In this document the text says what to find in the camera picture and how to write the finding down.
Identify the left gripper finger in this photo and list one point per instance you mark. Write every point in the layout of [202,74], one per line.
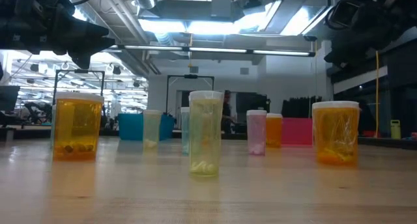
[84,30]
[88,48]

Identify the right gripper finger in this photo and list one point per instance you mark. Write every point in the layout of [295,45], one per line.
[342,58]
[356,40]

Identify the large amber bottle yellow pills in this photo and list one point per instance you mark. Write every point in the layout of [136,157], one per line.
[335,133]

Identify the large amber bottle brown pills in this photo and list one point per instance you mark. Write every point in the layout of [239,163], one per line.
[78,129]

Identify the small orange pill bottle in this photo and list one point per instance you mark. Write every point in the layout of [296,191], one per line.
[275,129]

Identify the small pale green pill bottle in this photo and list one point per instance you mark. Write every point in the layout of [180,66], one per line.
[152,126]

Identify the pink pill bottle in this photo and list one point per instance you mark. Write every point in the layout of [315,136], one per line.
[256,133]

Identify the light blue pill bottle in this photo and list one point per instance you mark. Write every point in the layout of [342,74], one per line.
[185,129]

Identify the tall yellow-green pill bottle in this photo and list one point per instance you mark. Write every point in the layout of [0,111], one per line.
[206,133]

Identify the black background robot arm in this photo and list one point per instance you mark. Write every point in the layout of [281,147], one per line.
[36,111]

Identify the red plastic bin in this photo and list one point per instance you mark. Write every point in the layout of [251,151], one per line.
[296,131]

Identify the blue plastic bin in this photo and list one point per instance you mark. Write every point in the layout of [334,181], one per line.
[130,126]

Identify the row of black chairs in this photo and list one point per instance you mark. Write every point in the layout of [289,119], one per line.
[299,108]

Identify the dark computer monitor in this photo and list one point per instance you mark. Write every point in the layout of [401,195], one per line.
[8,98]

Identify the small red box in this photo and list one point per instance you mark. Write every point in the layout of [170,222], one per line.
[371,133]

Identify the black equipment box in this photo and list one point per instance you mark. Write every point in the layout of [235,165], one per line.
[242,102]

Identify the person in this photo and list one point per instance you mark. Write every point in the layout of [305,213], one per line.
[227,111]

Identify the long ceiling tube light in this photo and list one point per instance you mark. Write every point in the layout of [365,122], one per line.
[215,50]

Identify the grey ceiling junction box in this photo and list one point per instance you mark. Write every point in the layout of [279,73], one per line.
[221,7]

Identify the wide black stand frame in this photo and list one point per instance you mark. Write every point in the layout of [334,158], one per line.
[79,71]

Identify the black aluminium table frame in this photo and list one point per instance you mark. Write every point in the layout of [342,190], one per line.
[387,143]

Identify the grey wall vent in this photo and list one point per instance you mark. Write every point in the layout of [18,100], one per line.
[244,71]
[193,69]

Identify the narrow black stand frame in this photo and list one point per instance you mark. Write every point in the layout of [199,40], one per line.
[190,76]

